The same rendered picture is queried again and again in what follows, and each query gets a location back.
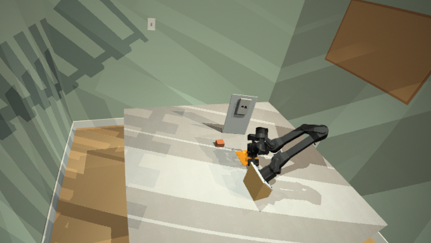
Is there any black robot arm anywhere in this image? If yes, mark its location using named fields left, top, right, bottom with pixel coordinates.
left=253, top=124, right=329, bottom=184

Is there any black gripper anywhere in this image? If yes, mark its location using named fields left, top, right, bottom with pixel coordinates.
left=247, top=134, right=259, bottom=166

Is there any orange flat square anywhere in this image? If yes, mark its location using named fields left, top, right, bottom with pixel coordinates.
left=236, top=150, right=250, bottom=166

